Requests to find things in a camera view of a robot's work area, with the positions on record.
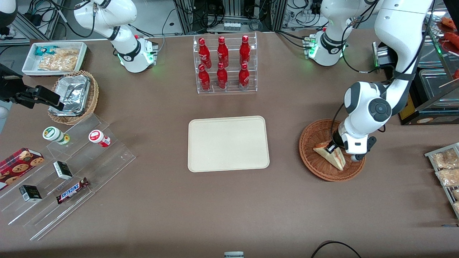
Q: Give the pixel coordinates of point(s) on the grey metal box green light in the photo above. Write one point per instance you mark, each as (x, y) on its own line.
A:
(381, 55)

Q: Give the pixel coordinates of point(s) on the clear acrylic stepped display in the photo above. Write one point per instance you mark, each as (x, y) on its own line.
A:
(107, 161)

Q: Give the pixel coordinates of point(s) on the round brown wicker basket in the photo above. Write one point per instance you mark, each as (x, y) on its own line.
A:
(315, 165)

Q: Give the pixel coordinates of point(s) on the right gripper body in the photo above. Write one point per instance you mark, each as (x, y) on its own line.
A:
(10, 89)

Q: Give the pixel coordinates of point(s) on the clear acrylic bottle rack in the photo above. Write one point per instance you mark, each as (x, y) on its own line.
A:
(232, 89)

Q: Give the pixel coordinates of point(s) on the teal snack packet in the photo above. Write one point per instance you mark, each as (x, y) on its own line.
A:
(43, 50)

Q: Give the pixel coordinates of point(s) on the clear bag of chips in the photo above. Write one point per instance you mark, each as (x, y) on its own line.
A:
(68, 52)
(57, 63)

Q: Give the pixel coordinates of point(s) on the steel pan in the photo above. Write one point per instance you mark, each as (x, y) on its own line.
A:
(432, 57)

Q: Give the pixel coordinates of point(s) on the white power strip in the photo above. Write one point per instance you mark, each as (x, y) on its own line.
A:
(304, 16)

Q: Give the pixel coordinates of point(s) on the white terminal strip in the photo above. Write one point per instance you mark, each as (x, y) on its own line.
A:
(231, 26)

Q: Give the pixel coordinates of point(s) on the cream plastic tray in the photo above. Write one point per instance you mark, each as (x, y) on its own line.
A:
(228, 143)

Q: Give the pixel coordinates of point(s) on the small grey device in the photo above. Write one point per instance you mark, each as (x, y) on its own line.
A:
(233, 255)

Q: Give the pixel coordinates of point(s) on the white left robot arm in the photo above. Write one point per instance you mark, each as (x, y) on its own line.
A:
(401, 36)

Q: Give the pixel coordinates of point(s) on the black food warmer appliance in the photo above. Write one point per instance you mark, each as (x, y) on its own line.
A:
(448, 116)

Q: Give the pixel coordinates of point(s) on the tray of bagged snacks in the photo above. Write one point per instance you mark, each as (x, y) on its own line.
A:
(445, 191)

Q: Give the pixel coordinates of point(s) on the light wicker basket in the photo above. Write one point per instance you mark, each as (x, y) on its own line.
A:
(94, 94)

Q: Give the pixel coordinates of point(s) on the clear bag of crackers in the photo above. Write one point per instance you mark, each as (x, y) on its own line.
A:
(450, 177)
(456, 194)
(457, 208)
(444, 159)

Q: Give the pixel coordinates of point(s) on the white rectangular snack bin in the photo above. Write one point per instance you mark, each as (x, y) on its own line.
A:
(29, 66)

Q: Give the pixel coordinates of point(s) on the snickers bar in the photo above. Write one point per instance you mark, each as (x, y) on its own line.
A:
(71, 190)

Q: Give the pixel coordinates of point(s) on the small black carton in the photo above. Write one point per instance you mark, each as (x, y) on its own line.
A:
(63, 170)
(30, 193)

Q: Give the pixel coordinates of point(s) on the aluminium foil container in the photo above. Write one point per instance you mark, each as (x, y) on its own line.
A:
(73, 93)

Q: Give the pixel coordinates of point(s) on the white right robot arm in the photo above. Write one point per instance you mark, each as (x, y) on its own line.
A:
(122, 18)

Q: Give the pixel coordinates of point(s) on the green lid cup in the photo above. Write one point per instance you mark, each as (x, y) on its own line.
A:
(53, 134)

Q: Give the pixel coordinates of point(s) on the red cookie box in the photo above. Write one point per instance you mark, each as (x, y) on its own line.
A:
(16, 166)

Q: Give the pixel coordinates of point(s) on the aluminium profile rail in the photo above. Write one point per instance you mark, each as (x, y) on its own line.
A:
(39, 27)

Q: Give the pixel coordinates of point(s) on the triangular sandwich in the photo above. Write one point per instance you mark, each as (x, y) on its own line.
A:
(336, 161)

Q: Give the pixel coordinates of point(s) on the black power adapter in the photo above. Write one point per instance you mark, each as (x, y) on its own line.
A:
(32, 18)

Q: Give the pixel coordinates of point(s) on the red lid cup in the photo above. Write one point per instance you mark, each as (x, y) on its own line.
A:
(97, 137)

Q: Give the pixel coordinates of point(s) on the red cola bottle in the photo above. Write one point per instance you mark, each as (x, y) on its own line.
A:
(222, 52)
(245, 51)
(204, 78)
(204, 53)
(222, 76)
(244, 76)

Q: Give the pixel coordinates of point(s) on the aluminium frame rack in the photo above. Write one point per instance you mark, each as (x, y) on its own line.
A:
(184, 16)

